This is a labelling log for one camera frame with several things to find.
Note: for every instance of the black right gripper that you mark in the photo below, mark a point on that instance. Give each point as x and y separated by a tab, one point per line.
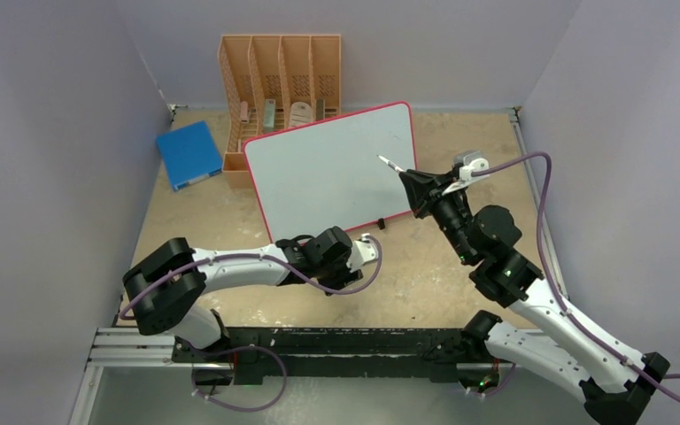
419	186

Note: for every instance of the green whiteboard marker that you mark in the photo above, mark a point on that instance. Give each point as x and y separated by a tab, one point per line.
390	164

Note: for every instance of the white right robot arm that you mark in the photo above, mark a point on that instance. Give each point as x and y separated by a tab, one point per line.
614	381

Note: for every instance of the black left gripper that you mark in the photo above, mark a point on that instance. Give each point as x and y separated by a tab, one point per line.
345	275

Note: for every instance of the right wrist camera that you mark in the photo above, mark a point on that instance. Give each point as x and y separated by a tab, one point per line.
466	170

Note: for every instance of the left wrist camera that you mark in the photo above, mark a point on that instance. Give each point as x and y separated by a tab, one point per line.
364	251

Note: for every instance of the pink-framed whiteboard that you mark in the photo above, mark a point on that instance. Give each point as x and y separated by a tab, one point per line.
333	172

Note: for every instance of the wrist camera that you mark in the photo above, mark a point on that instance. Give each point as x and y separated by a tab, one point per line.
466	170
364	251

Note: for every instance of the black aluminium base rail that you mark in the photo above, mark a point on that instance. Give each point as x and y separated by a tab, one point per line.
440	355

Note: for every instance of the orange plastic file organizer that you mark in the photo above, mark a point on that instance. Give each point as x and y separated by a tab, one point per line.
263	75

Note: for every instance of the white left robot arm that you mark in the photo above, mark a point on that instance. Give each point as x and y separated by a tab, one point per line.
163	288

